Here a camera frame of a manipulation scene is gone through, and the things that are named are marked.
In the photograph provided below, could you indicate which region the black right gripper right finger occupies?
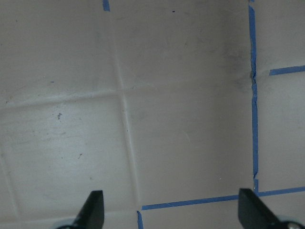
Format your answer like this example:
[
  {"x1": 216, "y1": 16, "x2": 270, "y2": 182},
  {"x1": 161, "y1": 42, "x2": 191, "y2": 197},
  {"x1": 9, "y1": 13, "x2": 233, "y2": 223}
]
[{"x1": 238, "y1": 188, "x2": 305, "y2": 229}]

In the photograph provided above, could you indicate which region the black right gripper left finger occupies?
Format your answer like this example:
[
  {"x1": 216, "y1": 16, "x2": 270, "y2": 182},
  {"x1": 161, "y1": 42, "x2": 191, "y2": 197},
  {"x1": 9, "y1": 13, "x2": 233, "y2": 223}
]
[{"x1": 71, "y1": 190, "x2": 104, "y2": 229}]

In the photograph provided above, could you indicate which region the brown paper table mat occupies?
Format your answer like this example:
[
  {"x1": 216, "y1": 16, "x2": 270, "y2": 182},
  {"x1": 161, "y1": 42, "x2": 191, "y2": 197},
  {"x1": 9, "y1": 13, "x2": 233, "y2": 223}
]
[{"x1": 0, "y1": 0, "x2": 305, "y2": 229}]

